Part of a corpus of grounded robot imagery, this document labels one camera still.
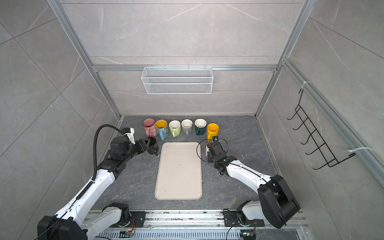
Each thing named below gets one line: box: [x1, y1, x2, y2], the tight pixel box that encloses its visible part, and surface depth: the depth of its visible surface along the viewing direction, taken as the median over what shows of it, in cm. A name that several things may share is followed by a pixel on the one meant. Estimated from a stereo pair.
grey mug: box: [181, 119, 193, 135], surface depth 104 cm
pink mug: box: [142, 118, 158, 137], surface depth 103 cm
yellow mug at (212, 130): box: [206, 123, 220, 142], surface depth 103 cm
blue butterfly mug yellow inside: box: [155, 119, 169, 141], surface depth 102 cm
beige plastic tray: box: [154, 142, 203, 200], surface depth 90 cm
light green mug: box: [168, 120, 181, 138], surface depth 103 cm
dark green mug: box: [194, 118, 207, 136], surface depth 103 cm
